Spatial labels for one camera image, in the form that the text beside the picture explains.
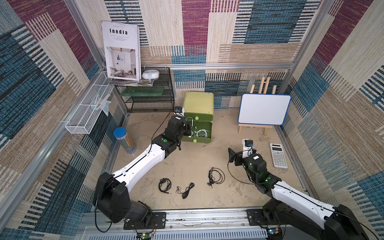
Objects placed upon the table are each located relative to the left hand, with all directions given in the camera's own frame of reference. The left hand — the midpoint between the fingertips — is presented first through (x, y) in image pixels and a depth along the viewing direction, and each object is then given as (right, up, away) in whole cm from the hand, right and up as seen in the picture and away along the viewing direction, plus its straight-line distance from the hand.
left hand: (186, 120), depth 81 cm
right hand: (+27, -14, +1) cm, 31 cm away
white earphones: (+11, -7, +15) cm, 20 cm away
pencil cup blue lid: (-37, -7, +2) cm, 37 cm away
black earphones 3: (-1, -39, 0) cm, 39 cm away
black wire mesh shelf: (-27, +14, +38) cm, 48 cm away
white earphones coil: (+3, -2, 0) cm, 4 cm away
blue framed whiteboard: (+49, +8, +17) cm, 53 cm away
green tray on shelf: (-31, +20, +22) cm, 43 cm away
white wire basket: (-48, +1, -10) cm, 49 cm away
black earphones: (+17, -32, +7) cm, 37 cm away
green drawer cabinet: (+8, +9, +12) cm, 17 cm away
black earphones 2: (-12, -36, +4) cm, 38 cm away
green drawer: (+9, -7, +16) cm, 20 cm away
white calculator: (+56, -22, +13) cm, 62 cm away
